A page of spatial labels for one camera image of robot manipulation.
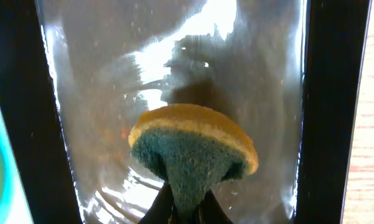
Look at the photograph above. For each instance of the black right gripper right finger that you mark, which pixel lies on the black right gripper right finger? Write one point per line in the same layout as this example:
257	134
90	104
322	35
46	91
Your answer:
210	211

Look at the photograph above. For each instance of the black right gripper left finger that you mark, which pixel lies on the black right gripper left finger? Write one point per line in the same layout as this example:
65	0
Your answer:
161	209

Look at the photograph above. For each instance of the yellow green sponge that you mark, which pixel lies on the yellow green sponge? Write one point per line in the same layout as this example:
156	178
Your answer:
192	148

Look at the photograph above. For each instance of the teal serving tray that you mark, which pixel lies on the teal serving tray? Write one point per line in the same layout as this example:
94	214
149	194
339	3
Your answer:
13	203

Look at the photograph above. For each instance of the black water tray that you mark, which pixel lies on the black water tray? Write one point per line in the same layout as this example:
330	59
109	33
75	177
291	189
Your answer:
75	76

